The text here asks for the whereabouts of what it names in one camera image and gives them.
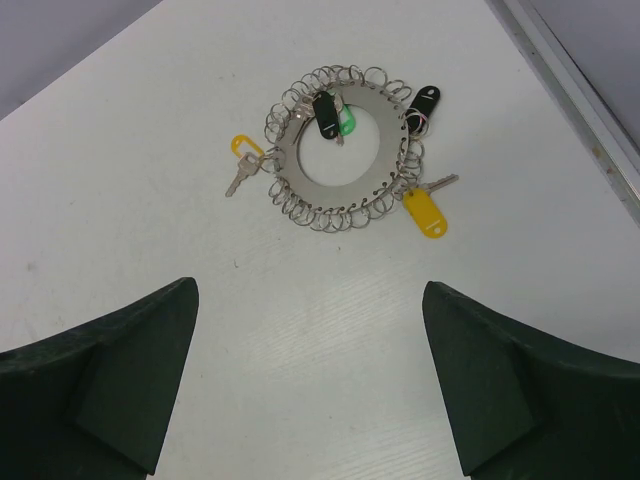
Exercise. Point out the yellow tag key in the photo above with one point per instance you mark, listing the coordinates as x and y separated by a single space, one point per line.
424 211
251 159

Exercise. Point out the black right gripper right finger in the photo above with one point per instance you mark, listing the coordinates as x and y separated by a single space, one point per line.
524 404

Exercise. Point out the metal disc key organizer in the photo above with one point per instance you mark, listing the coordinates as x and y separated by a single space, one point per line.
332 186

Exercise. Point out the yellow tag key right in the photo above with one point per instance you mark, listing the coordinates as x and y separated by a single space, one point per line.
424 211

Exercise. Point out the black key tag right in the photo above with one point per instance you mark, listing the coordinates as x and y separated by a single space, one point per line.
421 108

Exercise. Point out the black key tag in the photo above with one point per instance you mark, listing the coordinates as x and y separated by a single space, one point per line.
421 108
326 115

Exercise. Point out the yellow tag key left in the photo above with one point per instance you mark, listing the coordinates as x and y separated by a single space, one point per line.
251 159

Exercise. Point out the green key tag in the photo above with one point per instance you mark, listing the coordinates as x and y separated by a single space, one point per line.
347 121

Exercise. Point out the black key tag centre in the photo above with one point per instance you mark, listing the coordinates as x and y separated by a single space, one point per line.
326 115

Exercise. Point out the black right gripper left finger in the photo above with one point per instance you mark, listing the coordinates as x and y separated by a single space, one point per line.
95 401

